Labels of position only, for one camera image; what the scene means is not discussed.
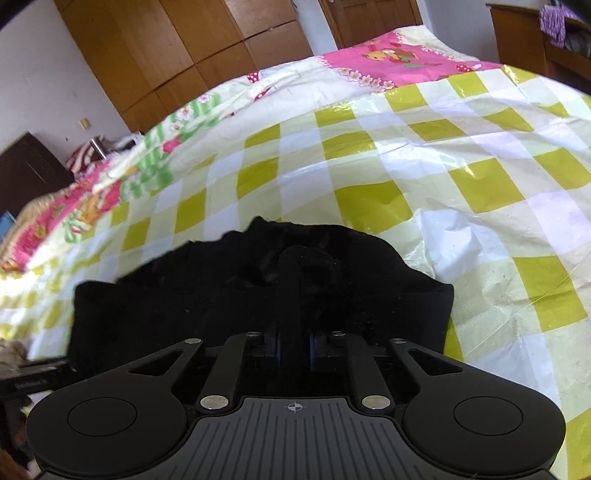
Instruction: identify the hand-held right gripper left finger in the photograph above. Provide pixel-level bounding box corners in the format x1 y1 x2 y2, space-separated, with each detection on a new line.
124 327 281 411

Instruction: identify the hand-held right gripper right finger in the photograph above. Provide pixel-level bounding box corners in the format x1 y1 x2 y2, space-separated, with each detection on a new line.
308 327 468 411

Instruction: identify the black sweater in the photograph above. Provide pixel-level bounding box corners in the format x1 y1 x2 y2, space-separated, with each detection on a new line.
69 216 455 398

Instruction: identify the yellow checkered printed blanket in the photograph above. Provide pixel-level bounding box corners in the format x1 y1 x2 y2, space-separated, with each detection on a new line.
0 24 591 480

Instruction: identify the dark wooden cabinet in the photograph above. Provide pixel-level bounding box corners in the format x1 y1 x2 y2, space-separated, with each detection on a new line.
0 131 75 217

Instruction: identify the wooden wardrobe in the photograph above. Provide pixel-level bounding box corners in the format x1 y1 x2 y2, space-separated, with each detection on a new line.
54 0 313 134

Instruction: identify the wooden door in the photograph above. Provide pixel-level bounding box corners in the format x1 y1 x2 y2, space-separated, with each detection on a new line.
318 0 424 49

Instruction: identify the wooden shelf unit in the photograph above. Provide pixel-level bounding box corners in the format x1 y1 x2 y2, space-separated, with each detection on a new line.
486 2 591 95

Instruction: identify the purple patterned cloth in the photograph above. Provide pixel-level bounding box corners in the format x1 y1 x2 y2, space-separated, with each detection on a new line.
538 4 583 49

